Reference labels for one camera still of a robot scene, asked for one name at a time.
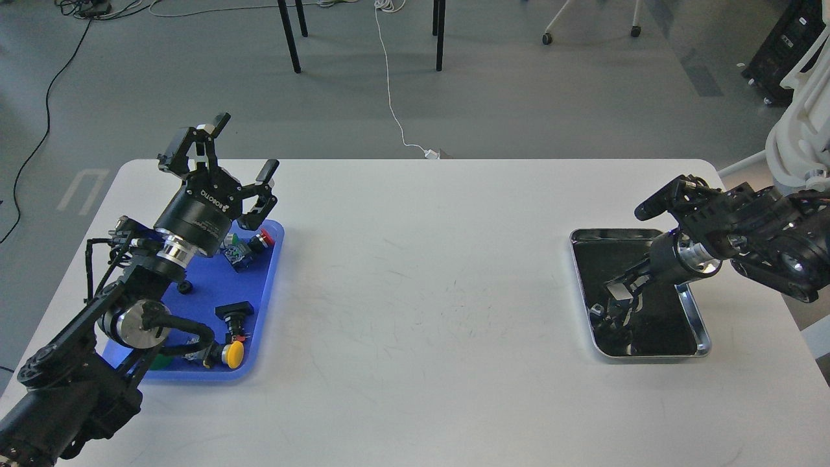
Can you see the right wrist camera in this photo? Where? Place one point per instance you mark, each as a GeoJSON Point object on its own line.
{"type": "Point", "coordinates": [672, 196]}

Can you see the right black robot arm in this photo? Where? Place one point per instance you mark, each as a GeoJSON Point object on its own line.
{"type": "Point", "coordinates": [780, 241]}

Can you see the metal tray black liner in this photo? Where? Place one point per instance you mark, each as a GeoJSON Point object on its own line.
{"type": "Point", "coordinates": [668, 327]}

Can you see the green mushroom push button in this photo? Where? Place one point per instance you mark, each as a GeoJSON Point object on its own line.
{"type": "Point", "coordinates": [161, 362]}

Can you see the white office chair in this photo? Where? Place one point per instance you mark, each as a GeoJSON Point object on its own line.
{"type": "Point", "coordinates": [796, 149]}

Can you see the black square push button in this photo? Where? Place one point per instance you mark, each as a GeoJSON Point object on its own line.
{"type": "Point", "coordinates": [234, 316]}

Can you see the white chair base casters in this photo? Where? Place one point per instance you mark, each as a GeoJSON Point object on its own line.
{"type": "Point", "coordinates": [573, 24]}

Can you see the red push button switch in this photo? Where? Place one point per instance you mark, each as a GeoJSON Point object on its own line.
{"type": "Point", "coordinates": [240, 253]}

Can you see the blue plastic tray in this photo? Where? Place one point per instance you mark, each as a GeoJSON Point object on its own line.
{"type": "Point", "coordinates": [217, 283]}

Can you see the black equipment case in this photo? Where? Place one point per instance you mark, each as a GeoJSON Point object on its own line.
{"type": "Point", "coordinates": [787, 43]}

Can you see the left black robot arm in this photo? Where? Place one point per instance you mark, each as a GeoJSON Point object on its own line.
{"type": "Point", "coordinates": [84, 384]}

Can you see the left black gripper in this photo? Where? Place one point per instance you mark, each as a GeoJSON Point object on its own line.
{"type": "Point", "coordinates": [210, 199]}

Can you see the small black gear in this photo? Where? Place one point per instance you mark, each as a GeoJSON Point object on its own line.
{"type": "Point", "coordinates": [184, 287]}

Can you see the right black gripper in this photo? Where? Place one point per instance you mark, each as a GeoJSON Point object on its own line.
{"type": "Point", "coordinates": [672, 258]}

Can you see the yellow push button switch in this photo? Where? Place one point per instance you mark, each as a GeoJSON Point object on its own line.
{"type": "Point", "coordinates": [230, 355]}

